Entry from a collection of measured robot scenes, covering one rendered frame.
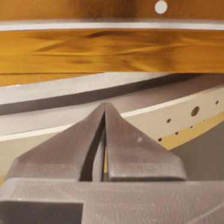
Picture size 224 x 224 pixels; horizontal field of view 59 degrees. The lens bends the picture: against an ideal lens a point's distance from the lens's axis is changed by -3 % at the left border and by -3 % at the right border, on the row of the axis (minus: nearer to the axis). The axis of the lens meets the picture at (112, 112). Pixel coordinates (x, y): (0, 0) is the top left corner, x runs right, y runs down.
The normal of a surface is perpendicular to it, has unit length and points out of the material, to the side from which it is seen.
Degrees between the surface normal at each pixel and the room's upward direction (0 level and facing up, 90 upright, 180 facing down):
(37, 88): 90
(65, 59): 90
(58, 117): 0
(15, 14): 90
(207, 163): 62
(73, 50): 90
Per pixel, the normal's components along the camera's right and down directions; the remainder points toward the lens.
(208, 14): 0.00, 0.59
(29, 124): 0.00, -0.81
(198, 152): 0.44, 0.07
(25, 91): 0.23, 0.57
